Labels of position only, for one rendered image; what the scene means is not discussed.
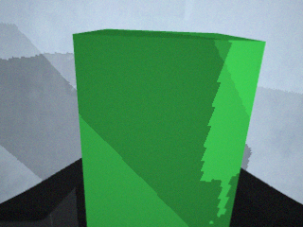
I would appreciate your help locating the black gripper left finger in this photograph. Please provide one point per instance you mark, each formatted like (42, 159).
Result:
(58, 201)

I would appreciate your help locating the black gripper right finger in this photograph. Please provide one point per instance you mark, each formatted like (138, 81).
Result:
(257, 204)

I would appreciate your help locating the green gauge with white pin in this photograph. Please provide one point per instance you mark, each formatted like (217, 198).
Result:
(164, 117)

